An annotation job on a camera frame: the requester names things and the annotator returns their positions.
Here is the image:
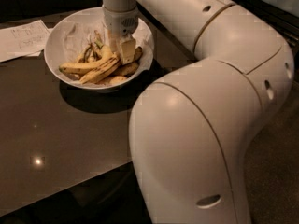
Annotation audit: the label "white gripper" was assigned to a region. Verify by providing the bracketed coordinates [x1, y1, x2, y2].
[103, 7, 138, 64]

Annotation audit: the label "long spotted yellow banana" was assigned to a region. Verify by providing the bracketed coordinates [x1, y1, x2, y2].
[79, 57, 121, 84]

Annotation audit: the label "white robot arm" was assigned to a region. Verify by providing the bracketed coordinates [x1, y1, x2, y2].
[103, 0, 294, 224]

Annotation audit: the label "small banana upper right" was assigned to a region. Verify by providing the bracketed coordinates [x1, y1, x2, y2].
[134, 47, 143, 62]

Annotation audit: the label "small banana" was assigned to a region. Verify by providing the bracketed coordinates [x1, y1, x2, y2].
[97, 76, 127, 86]
[134, 47, 143, 62]
[112, 62, 139, 76]

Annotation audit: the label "small banana middle right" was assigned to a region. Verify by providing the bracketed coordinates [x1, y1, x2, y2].
[112, 62, 139, 76]

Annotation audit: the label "small banana bottom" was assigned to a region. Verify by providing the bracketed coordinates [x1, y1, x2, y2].
[97, 76, 127, 86]

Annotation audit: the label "white bowl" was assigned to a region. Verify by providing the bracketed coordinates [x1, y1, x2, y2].
[44, 7, 154, 93]

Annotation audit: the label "small bananas back left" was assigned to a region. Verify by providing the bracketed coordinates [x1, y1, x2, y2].
[76, 30, 103, 63]

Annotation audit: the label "white paper sheets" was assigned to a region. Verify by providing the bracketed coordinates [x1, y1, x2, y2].
[0, 20, 50, 63]

